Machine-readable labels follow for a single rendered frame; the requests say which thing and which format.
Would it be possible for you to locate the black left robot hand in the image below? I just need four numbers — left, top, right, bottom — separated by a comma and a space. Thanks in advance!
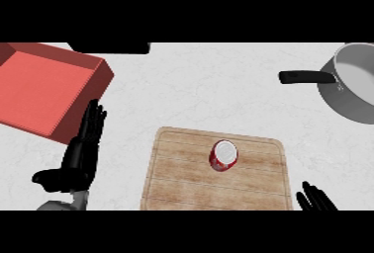
31, 98, 108, 194

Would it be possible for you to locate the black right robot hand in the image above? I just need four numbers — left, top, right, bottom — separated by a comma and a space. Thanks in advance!
296, 181, 339, 211

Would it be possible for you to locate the wooden cutting board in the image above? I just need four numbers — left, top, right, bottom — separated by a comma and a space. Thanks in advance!
139, 126, 296, 211

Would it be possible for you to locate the red can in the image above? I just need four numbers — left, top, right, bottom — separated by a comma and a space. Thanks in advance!
207, 139, 239, 173

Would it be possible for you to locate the red open box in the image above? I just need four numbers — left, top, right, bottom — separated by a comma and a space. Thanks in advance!
0, 42, 115, 145

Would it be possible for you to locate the black appliance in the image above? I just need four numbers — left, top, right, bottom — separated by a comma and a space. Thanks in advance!
65, 42, 152, 55

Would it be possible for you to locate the grey pot with black handle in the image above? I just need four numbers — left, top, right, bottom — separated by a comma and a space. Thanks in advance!
278, 42, 374, 126

